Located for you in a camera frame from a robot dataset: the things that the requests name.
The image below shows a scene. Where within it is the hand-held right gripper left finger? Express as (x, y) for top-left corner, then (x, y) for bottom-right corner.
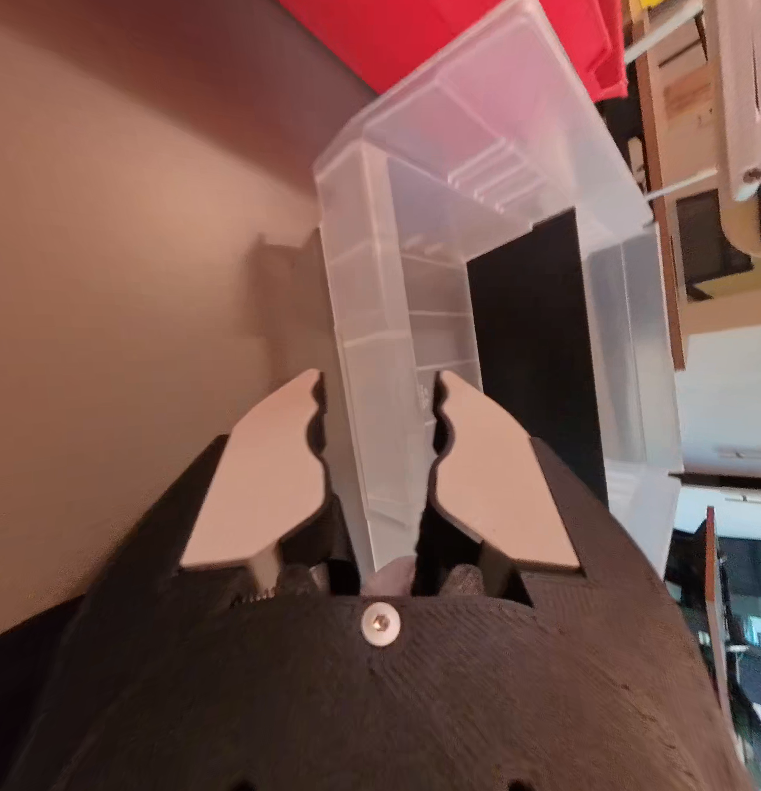
(180, 369), (327, 569)

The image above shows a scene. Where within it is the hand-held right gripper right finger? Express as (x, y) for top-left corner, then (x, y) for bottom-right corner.
(430, 370), (581, 571)

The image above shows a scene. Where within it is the black usb hub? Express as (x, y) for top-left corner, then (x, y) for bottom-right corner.
(466, 207), (610, 509)

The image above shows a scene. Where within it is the clear plastic bin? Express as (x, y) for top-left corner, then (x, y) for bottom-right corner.
(311, 0), (685, 578)

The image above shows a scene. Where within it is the instruction sheet on stand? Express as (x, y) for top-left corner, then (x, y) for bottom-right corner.
(717, 185), (761, 263)

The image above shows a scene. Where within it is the red plastic bin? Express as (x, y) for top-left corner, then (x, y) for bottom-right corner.
(278, 0), (630, 105)

